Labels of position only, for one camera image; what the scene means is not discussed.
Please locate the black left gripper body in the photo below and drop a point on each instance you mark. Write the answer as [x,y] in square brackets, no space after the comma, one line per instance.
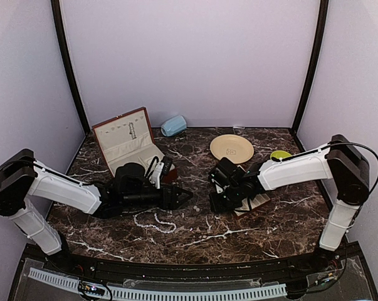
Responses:
[136,200]

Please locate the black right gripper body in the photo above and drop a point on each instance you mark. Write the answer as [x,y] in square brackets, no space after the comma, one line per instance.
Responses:
[228,202]

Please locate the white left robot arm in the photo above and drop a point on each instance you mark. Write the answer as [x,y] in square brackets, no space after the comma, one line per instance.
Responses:
[22,176]

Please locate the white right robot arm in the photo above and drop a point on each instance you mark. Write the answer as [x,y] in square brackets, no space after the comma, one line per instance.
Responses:
[339,161]

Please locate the red wooden jewelry box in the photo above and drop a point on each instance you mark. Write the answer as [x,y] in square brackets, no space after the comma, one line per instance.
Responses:
[127,138]

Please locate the red earring tray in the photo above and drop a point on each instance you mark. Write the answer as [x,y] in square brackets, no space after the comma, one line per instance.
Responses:
[254,200]

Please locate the cream ceramic plate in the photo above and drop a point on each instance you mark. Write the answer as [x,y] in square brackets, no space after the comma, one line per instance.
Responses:
[236,148]

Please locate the green small bowl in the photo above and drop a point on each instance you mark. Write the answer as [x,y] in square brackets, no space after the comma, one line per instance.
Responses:
[278,155]

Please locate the light blue cup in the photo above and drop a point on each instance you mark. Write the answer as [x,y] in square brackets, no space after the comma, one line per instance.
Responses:
[173,126]

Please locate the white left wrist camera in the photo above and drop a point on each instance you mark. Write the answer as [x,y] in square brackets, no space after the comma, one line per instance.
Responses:
[161,169]

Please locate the white slotted cable duct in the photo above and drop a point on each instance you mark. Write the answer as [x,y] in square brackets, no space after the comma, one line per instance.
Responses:
[150,290]

